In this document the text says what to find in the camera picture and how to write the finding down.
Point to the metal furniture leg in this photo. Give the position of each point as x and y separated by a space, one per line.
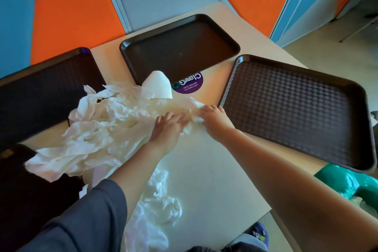
358 28

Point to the person's left fingers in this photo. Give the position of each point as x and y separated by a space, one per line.
172 119

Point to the person's left forearm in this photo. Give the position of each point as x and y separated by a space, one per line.
138 169

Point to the person's right fingers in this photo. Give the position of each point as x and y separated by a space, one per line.
213 110

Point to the dark brown plastic tray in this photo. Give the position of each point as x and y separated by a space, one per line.
41 95

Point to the person's right forearm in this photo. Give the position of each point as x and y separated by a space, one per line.
289 198

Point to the blue shoe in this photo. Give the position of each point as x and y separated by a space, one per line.
260 232

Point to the teal plastic bag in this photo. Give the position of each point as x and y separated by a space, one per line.
348 182

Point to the grey sleeve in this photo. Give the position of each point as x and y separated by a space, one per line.
82 222

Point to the white paper cup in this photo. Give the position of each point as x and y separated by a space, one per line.
159 85

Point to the white paper pile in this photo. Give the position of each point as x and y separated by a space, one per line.
100 130

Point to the diamond-patterned dark brown tray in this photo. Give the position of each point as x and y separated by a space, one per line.
298 110

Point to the crumpled white plastic bag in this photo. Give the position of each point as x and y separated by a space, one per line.
153 213

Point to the round purple sticker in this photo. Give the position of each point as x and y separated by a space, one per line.
190 85

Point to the smooth dark brown tray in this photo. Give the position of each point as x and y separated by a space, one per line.
180 48

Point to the person's left hand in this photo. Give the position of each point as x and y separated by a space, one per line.
165 135

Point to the person's right hand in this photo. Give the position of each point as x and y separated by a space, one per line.
217 124

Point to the black bag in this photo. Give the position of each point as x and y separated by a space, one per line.
29 201

